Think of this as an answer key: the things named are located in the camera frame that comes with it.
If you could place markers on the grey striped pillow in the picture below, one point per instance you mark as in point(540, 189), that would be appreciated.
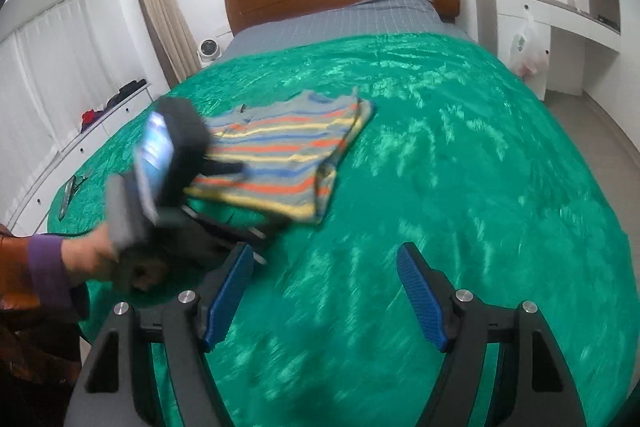
point(350, 24)

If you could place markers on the black clothes pile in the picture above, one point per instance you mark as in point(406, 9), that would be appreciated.
point(125, 93)

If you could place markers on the small white fan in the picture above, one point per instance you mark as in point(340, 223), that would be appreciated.
point(210, 51)

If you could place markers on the person's left hand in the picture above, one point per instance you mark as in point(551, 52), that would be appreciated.
point(90, 254)

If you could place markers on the person's left forearm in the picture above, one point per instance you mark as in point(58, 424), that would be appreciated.
point(47, 267)

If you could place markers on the red cloth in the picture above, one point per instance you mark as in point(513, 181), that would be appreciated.
point(91, 118)

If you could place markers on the striped knit sweater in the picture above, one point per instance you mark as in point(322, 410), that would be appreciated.
point(280, 147)

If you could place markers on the green patterned blanket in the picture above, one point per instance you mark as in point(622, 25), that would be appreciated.
point(450, 207)

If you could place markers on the white built-in desk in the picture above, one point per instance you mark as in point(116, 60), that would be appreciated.
point(565, 37)

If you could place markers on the white plastic bag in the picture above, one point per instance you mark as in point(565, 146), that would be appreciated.
point(527, 52)

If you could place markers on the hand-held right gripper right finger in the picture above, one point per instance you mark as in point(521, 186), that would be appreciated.
point(422, 297)

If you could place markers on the white drawer cabinet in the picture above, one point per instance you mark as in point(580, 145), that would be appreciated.
point(75, 147)

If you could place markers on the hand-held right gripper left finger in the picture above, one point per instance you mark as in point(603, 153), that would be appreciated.
point(227, 297)

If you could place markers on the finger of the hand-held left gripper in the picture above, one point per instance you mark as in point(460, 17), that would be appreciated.
point(227, 169)
point(240, 239)

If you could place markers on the white sheer curtain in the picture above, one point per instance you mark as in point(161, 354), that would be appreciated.
point(60, 82)

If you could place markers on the black smartphone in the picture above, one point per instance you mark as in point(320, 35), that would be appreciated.
point(67, 197)

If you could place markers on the beige curtain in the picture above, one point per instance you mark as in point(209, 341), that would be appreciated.
point(165, 22)

